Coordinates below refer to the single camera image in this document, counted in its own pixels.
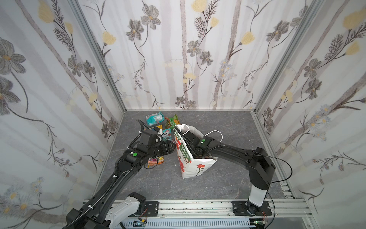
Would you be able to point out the right corner aluminium post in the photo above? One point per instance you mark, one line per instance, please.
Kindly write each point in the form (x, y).
(305, 24)

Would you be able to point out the red green snack packet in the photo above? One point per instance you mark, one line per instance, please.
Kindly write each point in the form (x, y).
(171, 122)

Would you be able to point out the white slotted cable duct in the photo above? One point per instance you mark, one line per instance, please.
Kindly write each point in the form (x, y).
(189, 224)

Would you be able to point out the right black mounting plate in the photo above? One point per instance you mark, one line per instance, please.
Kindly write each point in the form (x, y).
(245, 208)

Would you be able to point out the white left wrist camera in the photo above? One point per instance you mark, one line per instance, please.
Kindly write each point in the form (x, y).
(158, 135)

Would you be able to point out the black mounting plate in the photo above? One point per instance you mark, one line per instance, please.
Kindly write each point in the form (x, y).
(245, 208)
(145, 208)

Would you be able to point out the orange snack packet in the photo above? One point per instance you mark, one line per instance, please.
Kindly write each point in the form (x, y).
(153, 162)

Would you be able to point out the teal mini snack packet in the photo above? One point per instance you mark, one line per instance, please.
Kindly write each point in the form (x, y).
(167, 135)

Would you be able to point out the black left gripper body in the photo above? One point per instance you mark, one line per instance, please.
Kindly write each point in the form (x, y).
(169, 147)

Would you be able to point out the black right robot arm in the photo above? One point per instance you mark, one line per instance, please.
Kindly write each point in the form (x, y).
(258, 163)

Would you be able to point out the left corner aluminium post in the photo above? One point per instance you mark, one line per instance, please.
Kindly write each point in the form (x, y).
(96, 50)

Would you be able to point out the white paper bag red flower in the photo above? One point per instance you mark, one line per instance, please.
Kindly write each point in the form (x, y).
(192, 163)

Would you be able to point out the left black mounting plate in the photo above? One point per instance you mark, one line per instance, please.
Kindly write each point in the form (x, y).
(145, 208)

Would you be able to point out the corner aluminium post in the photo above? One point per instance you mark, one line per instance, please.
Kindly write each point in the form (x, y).
(305, 24)
(96, 50)

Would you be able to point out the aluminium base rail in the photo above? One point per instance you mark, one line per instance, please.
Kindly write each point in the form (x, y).
(222, 208)

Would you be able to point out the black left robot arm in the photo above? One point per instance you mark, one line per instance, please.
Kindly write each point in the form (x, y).
(98, 212)

